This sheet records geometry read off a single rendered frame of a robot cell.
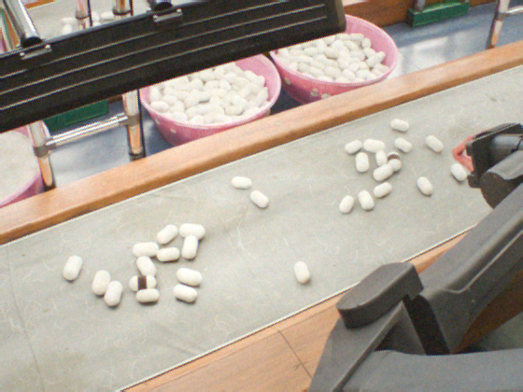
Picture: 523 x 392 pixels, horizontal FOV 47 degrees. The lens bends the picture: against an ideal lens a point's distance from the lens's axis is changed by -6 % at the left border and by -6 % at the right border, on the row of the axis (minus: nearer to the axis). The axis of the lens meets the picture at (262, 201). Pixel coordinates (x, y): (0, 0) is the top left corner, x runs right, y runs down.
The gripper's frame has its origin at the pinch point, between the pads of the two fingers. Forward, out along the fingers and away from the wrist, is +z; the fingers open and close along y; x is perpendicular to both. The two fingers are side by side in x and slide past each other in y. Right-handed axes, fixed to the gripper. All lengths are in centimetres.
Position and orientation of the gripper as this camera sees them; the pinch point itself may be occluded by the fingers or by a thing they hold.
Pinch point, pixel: (458, 153)
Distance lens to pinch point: 94.9
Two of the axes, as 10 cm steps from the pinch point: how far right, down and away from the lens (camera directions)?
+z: -4.1, -0.8, 9.1
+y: -8.8, 3.2, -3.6
